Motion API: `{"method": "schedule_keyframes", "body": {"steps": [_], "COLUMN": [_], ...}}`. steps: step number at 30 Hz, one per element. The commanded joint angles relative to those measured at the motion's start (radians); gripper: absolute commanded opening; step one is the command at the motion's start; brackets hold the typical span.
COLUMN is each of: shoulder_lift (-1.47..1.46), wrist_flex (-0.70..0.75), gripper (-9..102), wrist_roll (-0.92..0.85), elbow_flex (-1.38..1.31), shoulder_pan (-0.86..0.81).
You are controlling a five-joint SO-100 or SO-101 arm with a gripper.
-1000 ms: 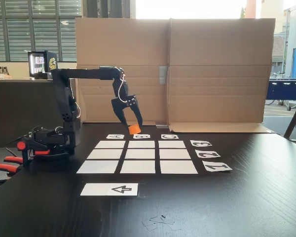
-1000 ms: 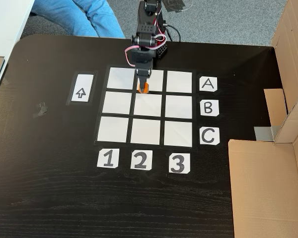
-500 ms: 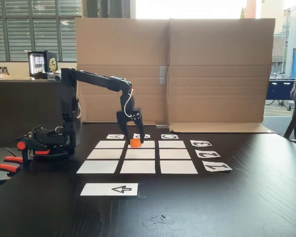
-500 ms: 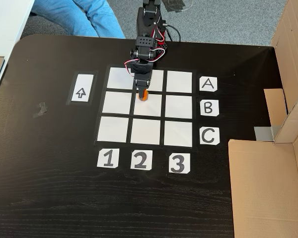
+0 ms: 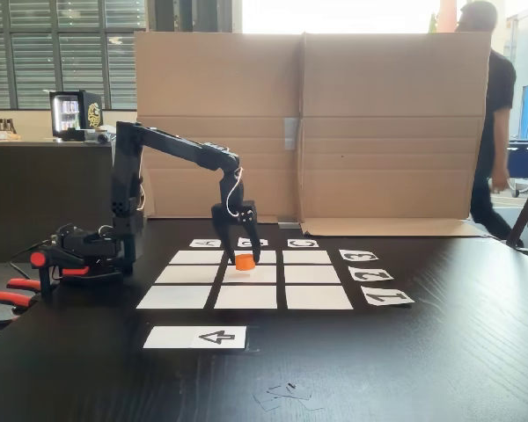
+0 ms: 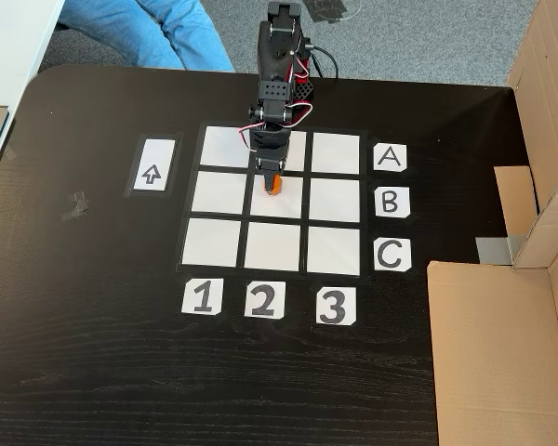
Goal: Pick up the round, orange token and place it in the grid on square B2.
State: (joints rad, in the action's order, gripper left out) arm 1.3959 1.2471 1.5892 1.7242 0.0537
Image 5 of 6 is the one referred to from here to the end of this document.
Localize white nine-square grid sheet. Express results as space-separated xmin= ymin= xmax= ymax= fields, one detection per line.
xmin=135 ymin=249 xmax=356 ymax=311

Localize white arrow paper sheet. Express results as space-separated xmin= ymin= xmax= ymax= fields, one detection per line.
xmin=143 ymin=325 xmax=248 ymax=350

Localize paper sheet number 3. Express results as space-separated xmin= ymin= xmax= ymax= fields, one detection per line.
xmin=338 ymin=249 xmax=379 ymax=262

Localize paper sheet number 2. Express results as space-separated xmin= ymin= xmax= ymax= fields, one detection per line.
xmin=348 ymin=266 xmax=395 ymax=282

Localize paper sheet number 1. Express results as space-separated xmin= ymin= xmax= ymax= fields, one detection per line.
xmin=360 ymin=288 xmax=415 ymax=307

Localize clear tape scraps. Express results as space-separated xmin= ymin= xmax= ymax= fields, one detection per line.
xmin=253 ymin=382 xmax=326 ymax=412

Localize large brown cardboard box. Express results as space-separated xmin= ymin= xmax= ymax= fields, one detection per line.
xmin=133 ymin=30 xmax=493 ymax=238

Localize black mini fridge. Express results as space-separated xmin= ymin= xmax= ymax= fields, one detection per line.
xmin=48 ymin=90 xmax=103 ymax=142

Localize orange black table clamp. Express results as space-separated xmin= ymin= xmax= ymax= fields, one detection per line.
xmin=0 ymin=276 xmax=45 ymax=331
xmin=29 ymin=245 xmax=124 ymax=304

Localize dark wooden counter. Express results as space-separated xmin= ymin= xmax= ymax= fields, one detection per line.
xmin=0 ymin=140 xmax=115 ymax=264

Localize dark wooden stand leg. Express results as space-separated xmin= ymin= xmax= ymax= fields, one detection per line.
xmin=505 ymin=153 xmax=528 ymax=256

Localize walking person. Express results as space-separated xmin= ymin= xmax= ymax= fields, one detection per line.
xmin=455 ymin=0 xmax=518 ymax=241

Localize red white servo cable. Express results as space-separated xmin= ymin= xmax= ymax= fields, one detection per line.
xmin=225 ymin=168 xmax=244 ymax=219

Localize black power cable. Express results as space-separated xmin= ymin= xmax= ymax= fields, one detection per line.
xmin=8 ymin=239 xmax=58 ymax=282

